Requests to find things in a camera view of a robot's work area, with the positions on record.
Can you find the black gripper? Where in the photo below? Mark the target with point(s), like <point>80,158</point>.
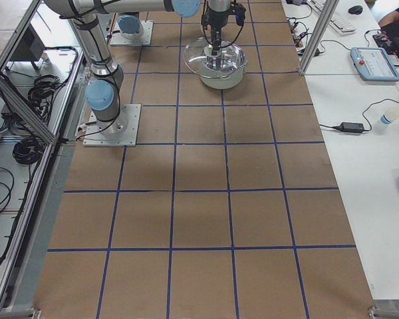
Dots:
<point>215,20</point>

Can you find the glass pot lid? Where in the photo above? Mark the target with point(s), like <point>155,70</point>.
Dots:
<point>200,58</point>

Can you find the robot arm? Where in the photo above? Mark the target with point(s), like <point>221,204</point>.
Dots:
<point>103,94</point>
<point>130,25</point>

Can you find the pale green steel pot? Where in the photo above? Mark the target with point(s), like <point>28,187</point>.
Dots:
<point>224,70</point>

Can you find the white keyboard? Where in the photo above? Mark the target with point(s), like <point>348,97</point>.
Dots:
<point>338,23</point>

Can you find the black computer mouse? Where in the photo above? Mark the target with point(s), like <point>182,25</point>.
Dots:
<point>355,10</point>

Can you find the black power adapter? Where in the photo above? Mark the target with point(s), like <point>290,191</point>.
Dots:
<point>350,127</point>

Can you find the blue teach pendant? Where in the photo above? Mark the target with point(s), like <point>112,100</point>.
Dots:
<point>373,64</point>

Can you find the paper cup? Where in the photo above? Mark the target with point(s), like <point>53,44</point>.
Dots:
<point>390,115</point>

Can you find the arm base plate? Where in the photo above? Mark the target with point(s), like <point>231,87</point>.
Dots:
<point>123,131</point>
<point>117,40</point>

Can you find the aluminium frame post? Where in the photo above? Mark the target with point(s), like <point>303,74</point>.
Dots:
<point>317,34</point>

